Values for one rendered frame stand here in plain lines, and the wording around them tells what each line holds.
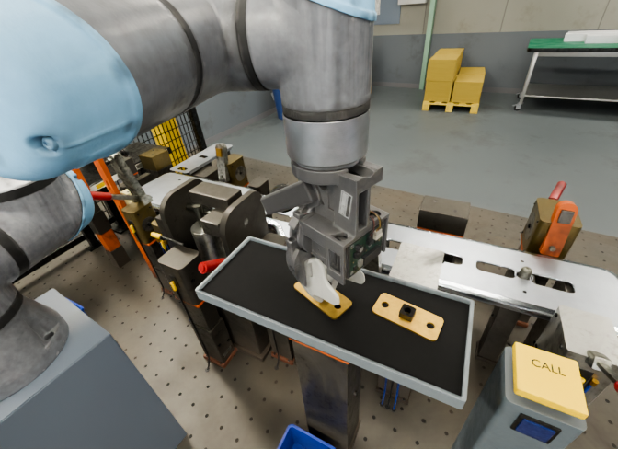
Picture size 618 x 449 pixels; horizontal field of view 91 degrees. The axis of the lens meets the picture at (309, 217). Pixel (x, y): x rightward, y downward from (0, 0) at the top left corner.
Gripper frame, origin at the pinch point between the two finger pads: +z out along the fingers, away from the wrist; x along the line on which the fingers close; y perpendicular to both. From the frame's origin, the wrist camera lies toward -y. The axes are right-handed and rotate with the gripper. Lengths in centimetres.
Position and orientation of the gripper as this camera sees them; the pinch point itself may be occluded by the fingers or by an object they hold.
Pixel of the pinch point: (322, 286)
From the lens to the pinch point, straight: 42.5
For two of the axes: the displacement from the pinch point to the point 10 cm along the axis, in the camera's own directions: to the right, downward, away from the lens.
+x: 7.3, -4.3, 5.2
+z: 0.7, 8.1, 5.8
